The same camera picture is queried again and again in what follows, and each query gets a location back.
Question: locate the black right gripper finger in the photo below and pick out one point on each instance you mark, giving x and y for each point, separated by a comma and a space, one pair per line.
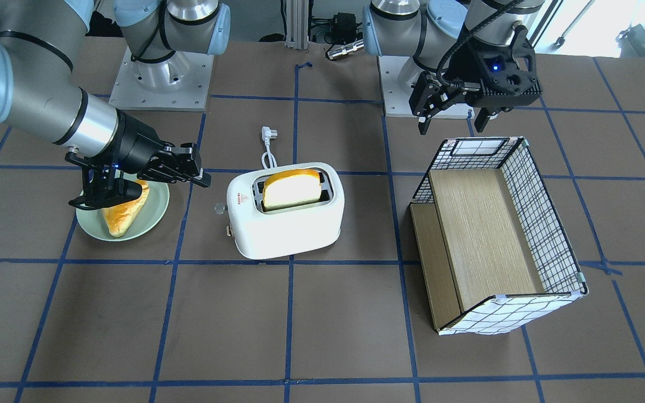
199, 178

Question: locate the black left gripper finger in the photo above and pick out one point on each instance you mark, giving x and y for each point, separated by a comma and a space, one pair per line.
482, 119
431, 96

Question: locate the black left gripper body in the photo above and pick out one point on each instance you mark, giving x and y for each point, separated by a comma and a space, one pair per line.
470, 66

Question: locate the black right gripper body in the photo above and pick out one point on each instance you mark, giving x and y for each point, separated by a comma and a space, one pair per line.
134, 146

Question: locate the white toaster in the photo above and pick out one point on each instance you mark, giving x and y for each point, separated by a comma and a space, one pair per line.
262, 234

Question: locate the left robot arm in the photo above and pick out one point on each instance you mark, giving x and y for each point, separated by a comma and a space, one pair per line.
432, 32

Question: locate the toast slice in toaster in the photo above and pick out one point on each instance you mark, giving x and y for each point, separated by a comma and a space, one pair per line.
291, 188

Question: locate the triangular golden bread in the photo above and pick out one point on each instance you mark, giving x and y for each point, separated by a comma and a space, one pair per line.
119, 218

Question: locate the light green plate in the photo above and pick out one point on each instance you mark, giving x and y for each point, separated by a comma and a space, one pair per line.
154, 209

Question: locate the silver metal cylinder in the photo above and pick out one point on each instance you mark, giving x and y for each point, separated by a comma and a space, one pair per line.
337, 52

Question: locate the black power adapter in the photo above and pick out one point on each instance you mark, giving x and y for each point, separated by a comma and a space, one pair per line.
344, 28

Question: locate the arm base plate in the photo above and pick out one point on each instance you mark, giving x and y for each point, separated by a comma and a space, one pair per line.
180, 83
397, 75

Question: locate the checkered wire basket with wood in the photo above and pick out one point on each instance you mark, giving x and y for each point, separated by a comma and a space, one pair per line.
493, 250

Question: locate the aluminium frame post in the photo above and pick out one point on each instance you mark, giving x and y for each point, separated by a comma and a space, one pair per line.
296, 17

